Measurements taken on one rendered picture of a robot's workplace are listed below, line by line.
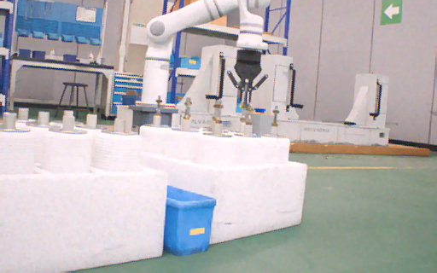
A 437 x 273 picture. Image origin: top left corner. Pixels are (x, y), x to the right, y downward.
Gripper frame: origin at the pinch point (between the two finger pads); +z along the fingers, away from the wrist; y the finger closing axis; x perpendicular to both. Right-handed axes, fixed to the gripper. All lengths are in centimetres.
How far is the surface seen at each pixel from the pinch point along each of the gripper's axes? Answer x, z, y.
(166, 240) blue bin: 43, 33, 19
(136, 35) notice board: -617, -97, 114
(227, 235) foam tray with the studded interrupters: 31.8, 34.1, 4.6
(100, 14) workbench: -573, -118, 167
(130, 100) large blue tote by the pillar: -447, 7, 92
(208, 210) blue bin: 41.4, 25.8, 10.3
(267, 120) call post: -14.8, 6.7, -9.9
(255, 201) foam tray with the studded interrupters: 25.0, 26.4, -2.4
